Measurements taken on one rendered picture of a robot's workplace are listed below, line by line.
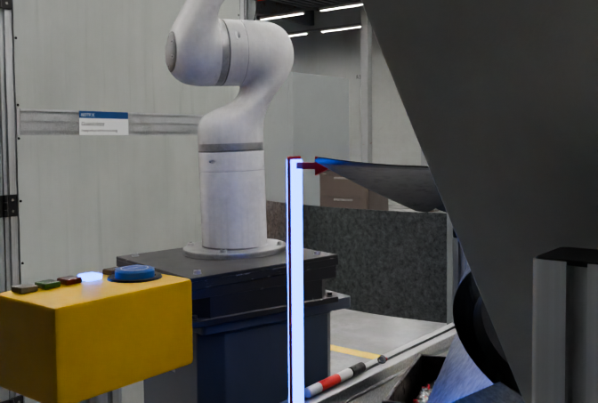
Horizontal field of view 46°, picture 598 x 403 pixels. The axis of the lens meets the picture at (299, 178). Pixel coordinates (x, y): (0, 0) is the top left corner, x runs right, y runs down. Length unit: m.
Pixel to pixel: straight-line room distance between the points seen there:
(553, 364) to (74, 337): 0.42
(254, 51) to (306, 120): 9.46
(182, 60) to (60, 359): 0.70
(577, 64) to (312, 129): 10.48
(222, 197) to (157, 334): 0.56
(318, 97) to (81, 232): 8.74
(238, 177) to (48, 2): 1.32
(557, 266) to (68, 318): 0.42
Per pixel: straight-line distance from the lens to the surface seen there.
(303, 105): 10.67
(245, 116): 1.24
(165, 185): 2.66
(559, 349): 0.38
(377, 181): 0.84
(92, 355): 0.67
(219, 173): 1.24
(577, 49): 0.37
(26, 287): 0.70
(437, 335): 1.33
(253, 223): 1.25
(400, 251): 2.65
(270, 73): 1.27
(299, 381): 0.95
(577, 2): 0.35
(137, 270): 0.73
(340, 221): 2.77
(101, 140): 2.48
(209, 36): 1.23
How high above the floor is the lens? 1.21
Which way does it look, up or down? 3 degrees down
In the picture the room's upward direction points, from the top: 1 degrees counter-clockwise
